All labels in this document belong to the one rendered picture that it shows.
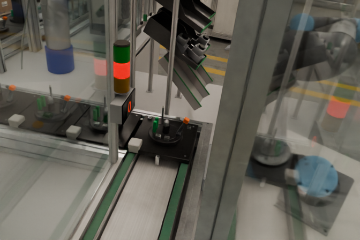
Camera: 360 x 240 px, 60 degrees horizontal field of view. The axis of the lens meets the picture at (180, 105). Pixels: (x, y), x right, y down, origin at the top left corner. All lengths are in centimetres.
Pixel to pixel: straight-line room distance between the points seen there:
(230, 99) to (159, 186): 98
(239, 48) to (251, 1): 3
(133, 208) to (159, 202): 9
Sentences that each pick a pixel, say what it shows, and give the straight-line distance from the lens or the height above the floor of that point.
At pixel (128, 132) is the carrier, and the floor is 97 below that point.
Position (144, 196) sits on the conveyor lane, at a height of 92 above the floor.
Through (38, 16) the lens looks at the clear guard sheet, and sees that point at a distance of 62.
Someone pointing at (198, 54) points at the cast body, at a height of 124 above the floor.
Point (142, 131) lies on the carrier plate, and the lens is 131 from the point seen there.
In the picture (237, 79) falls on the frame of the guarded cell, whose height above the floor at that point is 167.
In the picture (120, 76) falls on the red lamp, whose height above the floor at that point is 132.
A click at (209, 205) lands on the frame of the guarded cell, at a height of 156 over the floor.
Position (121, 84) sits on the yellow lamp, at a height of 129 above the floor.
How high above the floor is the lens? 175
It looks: 31 degrees down
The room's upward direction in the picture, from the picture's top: 6 degrees clockwise
